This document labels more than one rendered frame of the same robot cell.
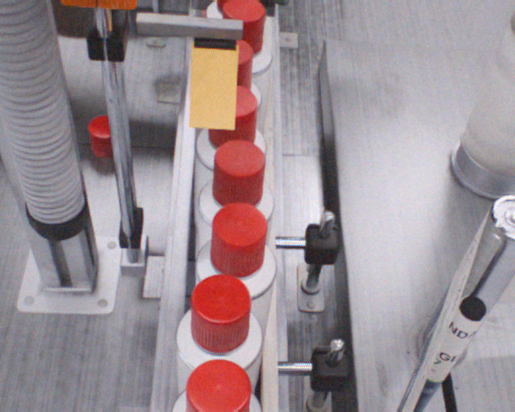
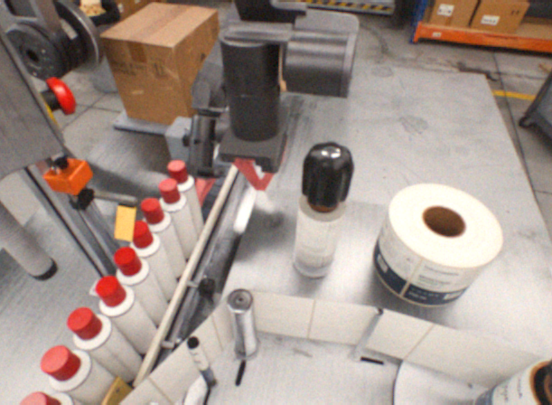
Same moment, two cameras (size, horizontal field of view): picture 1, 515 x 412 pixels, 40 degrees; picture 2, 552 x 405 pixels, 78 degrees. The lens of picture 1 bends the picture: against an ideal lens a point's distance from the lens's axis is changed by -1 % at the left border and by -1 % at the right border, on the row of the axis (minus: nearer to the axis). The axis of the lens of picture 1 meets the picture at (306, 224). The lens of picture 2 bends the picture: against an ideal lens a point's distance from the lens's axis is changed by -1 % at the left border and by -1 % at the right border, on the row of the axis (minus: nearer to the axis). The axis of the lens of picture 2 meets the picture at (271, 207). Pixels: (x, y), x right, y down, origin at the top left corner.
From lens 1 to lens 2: 0.31 m
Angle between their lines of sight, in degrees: 16
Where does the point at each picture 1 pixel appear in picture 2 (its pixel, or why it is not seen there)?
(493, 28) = (359, 183)
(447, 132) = not seen: hidden behind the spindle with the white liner
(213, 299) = (76, 318)
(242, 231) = (105, 288)
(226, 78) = (129, 220)
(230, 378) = (60, 354)
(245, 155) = (126, 254)
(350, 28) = (284, 178)
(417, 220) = (264, 281)
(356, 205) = (238, 269)
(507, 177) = (310, 267)
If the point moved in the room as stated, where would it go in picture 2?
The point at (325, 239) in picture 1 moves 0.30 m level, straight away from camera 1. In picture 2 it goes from (205, 286) to (276, 188)
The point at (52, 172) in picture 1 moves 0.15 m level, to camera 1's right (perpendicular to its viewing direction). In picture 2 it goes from (23, 258) to (110, 302)
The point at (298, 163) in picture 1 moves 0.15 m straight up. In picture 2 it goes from (231, 243) to (226, 201)
